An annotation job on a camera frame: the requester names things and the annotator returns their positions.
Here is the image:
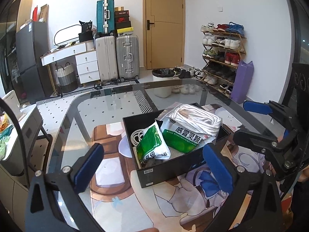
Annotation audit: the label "small green medicine sachet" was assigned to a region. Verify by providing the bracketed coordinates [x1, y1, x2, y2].
[136, 120, 171, 167]

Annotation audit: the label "striped laundry basket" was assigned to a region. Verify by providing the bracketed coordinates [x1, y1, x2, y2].
[55, 62, 78, 93]

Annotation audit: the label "white drawer desk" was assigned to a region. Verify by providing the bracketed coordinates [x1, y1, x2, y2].
[41, 40, 100, 84]

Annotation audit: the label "grey side cabinet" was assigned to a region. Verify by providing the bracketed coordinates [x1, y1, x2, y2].
[0, 103, 53, 177]

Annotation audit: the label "white trash bin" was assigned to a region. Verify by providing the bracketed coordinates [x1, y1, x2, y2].
[152, 68, 175, 98]

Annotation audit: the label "black storage box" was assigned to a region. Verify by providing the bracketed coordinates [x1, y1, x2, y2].
[123, 102, 229, 188]

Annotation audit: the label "shoe rack with shoes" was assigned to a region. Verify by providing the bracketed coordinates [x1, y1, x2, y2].
[201, 21, 246, 97]

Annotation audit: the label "white suitcase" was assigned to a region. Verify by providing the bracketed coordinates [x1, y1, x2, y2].
[95, 36, 118, 81]

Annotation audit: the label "person right hand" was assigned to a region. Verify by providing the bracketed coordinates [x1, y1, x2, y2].
[297, 169, 309, 182]

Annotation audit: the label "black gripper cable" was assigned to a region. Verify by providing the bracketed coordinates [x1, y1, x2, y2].
[0, 97, 31, 189]

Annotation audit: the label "teal suitcase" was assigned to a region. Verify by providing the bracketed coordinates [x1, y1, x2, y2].
[96, 0, 116, 36]

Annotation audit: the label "black refrigerator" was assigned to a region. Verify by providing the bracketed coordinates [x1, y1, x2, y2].
[16, 21, 53, 103]

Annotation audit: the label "wooden door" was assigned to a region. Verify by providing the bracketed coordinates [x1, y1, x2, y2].
[143, 0, 185, 70]

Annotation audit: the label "large green medicine packet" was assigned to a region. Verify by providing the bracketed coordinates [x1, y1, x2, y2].
[160, 117, 217, 154]

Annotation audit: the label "white charging cable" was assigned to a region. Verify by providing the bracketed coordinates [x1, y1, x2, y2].
[130, 128, 147, 147]

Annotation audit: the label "silver suitcase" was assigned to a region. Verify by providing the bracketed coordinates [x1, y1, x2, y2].
[116, 35, 139, 81]

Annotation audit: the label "purple yoga mat bag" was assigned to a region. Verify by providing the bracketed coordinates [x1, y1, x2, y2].
[231, 60, 254, 104]

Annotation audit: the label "stacked shoe boxes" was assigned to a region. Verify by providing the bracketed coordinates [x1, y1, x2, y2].
[114, 6, 134, 36]

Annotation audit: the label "bagged white rope bundle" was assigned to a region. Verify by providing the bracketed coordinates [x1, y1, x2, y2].
[158, 103, 223, 141]

